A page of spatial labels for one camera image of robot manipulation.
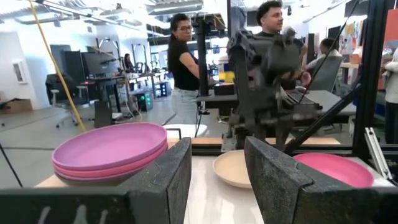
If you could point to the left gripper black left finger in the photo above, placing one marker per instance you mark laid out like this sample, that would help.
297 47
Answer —
155 193

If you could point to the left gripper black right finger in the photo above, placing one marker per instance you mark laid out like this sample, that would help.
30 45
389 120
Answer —
280 193

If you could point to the beige plate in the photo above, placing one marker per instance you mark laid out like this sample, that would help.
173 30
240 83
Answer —
231 169

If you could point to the pink plate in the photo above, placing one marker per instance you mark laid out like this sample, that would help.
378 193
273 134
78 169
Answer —
339 171
93 174

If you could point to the purple plate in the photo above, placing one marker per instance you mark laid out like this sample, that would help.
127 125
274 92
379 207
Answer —
109 144
93 180

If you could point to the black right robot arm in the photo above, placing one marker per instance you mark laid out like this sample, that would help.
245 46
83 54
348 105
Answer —
239 77

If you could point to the person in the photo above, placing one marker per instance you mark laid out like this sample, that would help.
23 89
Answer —
392 93
270 18
128 62
183 71
326 46

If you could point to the grey chair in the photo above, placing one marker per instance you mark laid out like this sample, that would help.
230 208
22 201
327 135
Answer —
328 74

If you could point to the yellow container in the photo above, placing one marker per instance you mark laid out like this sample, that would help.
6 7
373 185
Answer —
228 77

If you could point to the light wooden plank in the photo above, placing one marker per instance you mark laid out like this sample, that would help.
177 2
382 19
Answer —
311 141

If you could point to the grey desk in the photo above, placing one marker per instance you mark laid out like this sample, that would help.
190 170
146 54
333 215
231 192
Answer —
329 101

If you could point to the small black box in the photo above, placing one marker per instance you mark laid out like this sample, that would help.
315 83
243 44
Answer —
224 89

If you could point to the black stand pole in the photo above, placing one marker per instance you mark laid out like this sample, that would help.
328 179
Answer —
202 62

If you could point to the computer tower with green lights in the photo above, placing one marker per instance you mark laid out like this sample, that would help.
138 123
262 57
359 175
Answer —
144 101

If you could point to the black floor box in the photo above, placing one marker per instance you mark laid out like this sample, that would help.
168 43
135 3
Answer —
103 113

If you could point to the black computer monitor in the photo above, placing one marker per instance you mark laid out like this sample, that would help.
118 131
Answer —
99 63

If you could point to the black office chair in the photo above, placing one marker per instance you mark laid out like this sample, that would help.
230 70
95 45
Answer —
56 84

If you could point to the cardboard box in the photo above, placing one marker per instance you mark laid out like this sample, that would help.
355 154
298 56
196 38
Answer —
18 106

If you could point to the dark door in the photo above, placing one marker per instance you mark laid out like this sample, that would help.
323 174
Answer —
60 59

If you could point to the black table edge rail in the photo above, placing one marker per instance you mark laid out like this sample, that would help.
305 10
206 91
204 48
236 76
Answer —
211 150

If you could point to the black diagonal frame brace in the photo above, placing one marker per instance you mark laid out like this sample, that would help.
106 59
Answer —
323 119

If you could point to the black frame post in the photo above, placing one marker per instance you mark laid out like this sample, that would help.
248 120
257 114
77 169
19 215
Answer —
371 77

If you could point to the silver metal bracket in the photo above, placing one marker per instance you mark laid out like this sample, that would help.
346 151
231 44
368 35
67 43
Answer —
377 152

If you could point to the white wall panel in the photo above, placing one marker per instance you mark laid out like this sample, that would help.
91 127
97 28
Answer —
19 71

